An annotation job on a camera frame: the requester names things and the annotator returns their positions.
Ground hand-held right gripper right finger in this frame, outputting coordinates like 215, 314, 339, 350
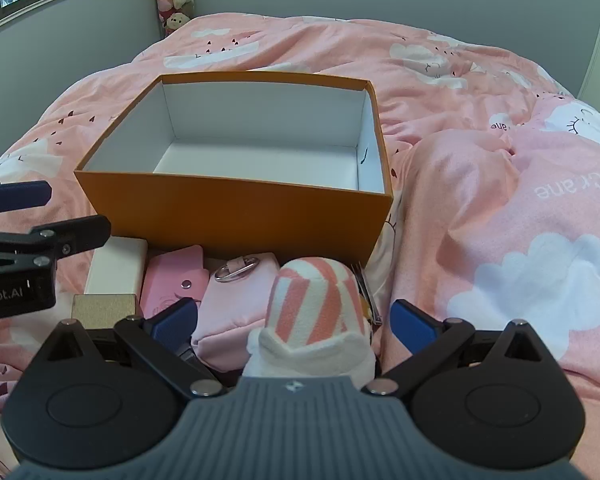
364, 299, 553, 401

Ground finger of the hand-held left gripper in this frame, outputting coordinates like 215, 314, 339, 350
0, 214, 112, 281
0, 180, 52, 213

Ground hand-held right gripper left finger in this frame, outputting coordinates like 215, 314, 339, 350
47, 298, 227, 400

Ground pink snap wallet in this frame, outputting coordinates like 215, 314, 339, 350
140, 245, 211, 321

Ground white rectangular box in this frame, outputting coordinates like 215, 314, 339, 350
84, 237, 149, 297

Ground pink pouch with metal ring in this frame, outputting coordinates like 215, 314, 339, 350
190, 252, 281, 373

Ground small gold box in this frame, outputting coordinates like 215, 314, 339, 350
71, 294, 138, 333

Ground pink white striped plush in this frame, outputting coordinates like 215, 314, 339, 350
242, 256, 378, 393

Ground orange cardboard box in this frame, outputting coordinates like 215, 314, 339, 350
74, 72, 395, 264

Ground silver metal tweezers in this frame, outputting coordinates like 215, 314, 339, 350
352, 262, 385, 326

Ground pink cloud print blanket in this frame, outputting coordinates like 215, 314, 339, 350
0, 12, 600, 480

